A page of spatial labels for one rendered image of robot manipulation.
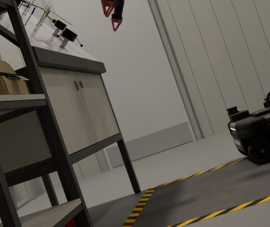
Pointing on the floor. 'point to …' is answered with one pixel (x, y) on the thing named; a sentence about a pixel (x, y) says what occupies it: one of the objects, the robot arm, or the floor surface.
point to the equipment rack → (12, 101)
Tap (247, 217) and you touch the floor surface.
